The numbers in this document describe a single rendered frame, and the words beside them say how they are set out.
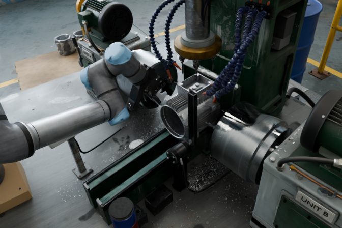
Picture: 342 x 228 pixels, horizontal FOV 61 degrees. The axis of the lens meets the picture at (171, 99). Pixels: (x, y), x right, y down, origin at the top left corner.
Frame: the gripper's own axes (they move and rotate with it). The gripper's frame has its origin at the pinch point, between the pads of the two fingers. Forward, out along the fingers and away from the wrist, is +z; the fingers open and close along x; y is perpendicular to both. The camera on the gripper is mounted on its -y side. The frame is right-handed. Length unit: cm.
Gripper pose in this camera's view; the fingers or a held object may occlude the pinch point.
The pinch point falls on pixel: (159, 104)
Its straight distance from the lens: 120.3
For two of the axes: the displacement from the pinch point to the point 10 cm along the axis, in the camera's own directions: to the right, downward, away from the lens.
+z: 4.2, 4.6, 7.9
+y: 6.1, -7.8, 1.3
